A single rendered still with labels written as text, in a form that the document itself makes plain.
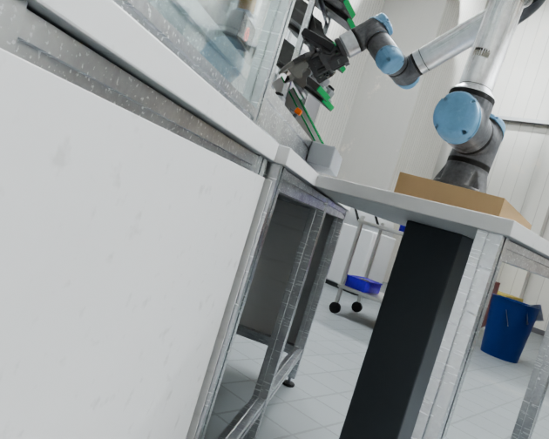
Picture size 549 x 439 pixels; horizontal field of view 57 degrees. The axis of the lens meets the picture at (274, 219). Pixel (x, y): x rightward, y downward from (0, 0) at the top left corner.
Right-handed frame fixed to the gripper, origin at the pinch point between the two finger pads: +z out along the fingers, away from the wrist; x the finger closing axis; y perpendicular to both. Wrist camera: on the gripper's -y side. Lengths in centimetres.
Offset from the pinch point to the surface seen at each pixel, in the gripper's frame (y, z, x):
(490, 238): 69, -22, -57
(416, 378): 96, 4, -18
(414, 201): 56, -13, -52
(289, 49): -15.9, -5.4, 22.5
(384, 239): 61, -2, 475
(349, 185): 47, -3, -45
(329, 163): 35.7, -0.9, -19.1
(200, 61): 36, 3, -107
